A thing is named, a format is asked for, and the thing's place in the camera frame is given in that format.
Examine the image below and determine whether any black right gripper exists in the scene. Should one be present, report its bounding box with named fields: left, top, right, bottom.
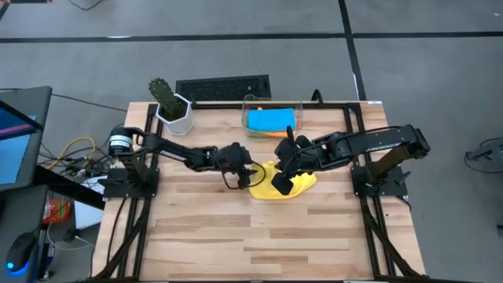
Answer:
left=270, top=136, right=318, bottom=197

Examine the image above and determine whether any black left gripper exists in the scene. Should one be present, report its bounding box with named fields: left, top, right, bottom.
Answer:
left=214, top=141, right=256, bottom=189

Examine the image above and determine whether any yellow microfiber towel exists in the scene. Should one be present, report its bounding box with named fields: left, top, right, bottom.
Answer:
left=248, top=160, right=318, bottom=200

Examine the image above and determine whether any orange microfiber towel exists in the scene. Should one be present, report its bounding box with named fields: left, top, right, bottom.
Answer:
left=251, top=105, right=298, bottom=138

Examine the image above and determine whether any blue microfiber towel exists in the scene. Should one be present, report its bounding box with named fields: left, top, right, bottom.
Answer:
left=247, top=108, right=297, bottom=133

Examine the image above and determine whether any clear plastic bin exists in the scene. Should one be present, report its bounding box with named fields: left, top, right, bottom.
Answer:
left=241, top=94, right=304, bottom=138

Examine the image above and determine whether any white plant pot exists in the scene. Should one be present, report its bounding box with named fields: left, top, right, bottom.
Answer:
left=155, top=93, right=195, bottom=137

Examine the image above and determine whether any black keyboard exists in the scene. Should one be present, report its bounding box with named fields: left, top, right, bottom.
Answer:
left=175, top=74, right=272, bottom=102

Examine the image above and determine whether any tall green cactus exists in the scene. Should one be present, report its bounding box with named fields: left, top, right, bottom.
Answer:
left=147, top=76, right=185, bottom=119

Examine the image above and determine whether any white box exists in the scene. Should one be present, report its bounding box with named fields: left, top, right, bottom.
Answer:
left=73, top=176, right=105, bottom=230

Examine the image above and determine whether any orange snack packet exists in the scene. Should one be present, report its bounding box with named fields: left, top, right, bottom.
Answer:
left=42, top=199, right=72, bottom=225

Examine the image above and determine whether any dark monitor blue screen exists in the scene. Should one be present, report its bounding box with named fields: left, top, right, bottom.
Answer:
left=0, top=85, right=53, bottom=193

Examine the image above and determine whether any dark grey desk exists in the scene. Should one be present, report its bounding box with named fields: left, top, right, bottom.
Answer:
left=0, top=184, right=49, bottom=283

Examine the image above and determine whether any black computer mouse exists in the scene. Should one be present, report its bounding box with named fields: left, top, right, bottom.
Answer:
left=4, top=232, right=37, bottom=275

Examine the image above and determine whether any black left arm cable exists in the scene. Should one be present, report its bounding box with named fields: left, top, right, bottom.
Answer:
left=219, top=160, right=268, bottom=190

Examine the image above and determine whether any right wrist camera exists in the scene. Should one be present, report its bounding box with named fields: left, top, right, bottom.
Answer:
left=274, top=125, right=299, bottom=160

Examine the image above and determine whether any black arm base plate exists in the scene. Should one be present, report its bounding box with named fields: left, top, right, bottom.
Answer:
left=351, top=164, right=412, bottom=198
left=102, top=167, right=160, bottom=199

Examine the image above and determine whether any black diagonal frame brace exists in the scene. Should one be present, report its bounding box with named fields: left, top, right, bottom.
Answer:
left=92, top=196, right=152, bottom=281
left=359, top=196, right=424, bottom=281

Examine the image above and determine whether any black cable tangle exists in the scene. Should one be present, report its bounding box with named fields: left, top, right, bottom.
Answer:
left=39, top=122, right=125, bottom=178

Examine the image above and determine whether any thin black floor cable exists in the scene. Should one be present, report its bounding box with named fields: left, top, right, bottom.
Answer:
left=50, top=92, right=129, bottom=113

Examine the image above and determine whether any yellow cable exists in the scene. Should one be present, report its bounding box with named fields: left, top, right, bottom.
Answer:
left=46, top=136, right=97, bottom=171

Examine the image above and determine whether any white cable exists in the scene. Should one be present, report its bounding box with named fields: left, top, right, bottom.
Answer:
left=46, top=222, right=95, bottom=252

